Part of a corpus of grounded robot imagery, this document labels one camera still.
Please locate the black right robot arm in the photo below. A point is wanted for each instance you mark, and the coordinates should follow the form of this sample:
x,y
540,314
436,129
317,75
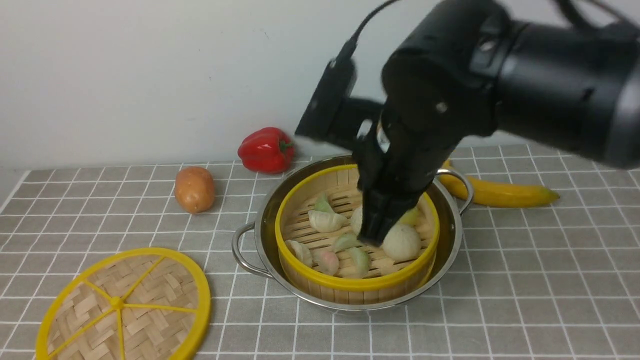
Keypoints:
x,y
468,69

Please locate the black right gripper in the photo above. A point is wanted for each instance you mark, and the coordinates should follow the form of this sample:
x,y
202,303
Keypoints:
x,y
397,161

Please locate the brown potato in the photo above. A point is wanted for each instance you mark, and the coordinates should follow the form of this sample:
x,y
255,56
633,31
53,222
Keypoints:
x,y
194,189

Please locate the red bell pepper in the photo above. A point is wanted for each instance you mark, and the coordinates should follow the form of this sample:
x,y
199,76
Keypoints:
x,y
268,151

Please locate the yellow bamboo steamer basket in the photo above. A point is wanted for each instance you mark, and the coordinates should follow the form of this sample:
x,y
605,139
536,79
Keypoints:
x,y
386,279

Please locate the pale green dumpling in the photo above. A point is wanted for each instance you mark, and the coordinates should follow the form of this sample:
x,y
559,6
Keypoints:
x,y
361,261

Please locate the beige dumpling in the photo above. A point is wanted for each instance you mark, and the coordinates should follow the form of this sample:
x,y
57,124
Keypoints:
x,y
301,252

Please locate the white pleated dumpling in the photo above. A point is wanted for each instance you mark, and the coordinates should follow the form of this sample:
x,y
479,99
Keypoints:
x,y
326,222

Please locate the yellow bamboo steamer lid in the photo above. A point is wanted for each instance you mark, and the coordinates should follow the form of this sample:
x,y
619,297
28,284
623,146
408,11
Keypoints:
x,y
142,304

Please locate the stainless steel pot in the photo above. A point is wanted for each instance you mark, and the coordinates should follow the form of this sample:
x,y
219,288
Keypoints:
x,y
255,249

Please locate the yellow banana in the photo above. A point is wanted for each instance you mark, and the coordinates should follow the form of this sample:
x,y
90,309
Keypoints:
x,y
500,194

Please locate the pink dumpling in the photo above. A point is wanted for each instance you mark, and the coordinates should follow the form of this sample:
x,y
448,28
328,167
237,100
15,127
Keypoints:
x,y
327,262

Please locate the small green dumpling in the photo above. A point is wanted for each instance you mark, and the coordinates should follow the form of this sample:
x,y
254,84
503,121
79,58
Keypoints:
x,y
345,241

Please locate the grey checked tablecloth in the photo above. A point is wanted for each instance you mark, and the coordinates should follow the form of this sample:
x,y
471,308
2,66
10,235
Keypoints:
x,y
553,283

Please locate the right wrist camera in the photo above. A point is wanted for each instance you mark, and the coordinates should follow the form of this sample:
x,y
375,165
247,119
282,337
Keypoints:
x,y
332,115

